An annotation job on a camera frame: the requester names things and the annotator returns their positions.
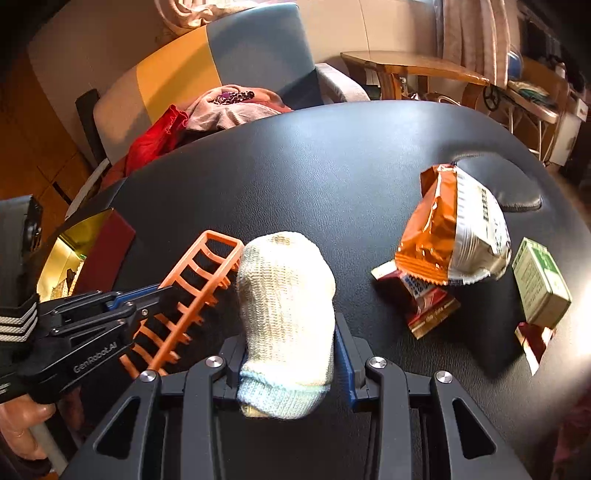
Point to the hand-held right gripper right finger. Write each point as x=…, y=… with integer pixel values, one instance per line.
x=346, y=364

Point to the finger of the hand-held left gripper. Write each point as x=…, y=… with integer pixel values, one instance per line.
x=131, y=297
x=157, y=302

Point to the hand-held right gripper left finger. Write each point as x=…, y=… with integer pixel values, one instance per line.
x=221, y=369

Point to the red box with gold interior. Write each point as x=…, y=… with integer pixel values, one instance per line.
x=106, y=240

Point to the orange plastic rack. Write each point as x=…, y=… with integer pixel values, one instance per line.
x=203, y=258

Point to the cream sock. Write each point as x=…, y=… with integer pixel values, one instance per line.
x=286, y=314

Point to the red-brown sachet with gold edge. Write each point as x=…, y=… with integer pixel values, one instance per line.
x=429, y=309

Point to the orange and white snack packet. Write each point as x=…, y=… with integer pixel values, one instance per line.
x=443, y=230

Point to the small dark red packet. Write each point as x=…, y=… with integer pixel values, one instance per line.
x=533, y=344

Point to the small green and cream box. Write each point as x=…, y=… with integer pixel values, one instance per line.
x=540, y=281

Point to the person's left hand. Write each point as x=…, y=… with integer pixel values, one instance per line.
x=18, y=429

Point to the red cloth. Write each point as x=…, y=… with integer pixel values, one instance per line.
x=152, y=138

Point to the pile of clothes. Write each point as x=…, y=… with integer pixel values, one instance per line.
x=231, y=115

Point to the purple beaded item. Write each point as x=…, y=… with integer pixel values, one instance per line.
x=233, y=97

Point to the blue and yellow armchair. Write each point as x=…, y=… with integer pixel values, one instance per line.
x=184, y=69

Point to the black table cushion insert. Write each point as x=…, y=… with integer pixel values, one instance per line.
x=503, y=184

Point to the grey armrest cover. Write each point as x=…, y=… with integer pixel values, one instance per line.
x=341, y=83

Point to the pink patterned curtain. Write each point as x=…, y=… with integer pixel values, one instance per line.
x=475, y=37
x=203, y=11

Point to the black hand wheel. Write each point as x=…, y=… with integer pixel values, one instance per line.
x=492, y=98

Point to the wooden side table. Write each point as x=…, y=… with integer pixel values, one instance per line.
x=411, y=64

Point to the white metal chair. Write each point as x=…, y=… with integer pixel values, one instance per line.
x=531, y=110

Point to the white cabinet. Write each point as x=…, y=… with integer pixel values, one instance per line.
x=570, y=129

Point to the green folded clothing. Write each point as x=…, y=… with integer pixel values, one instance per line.
x=531, y=92

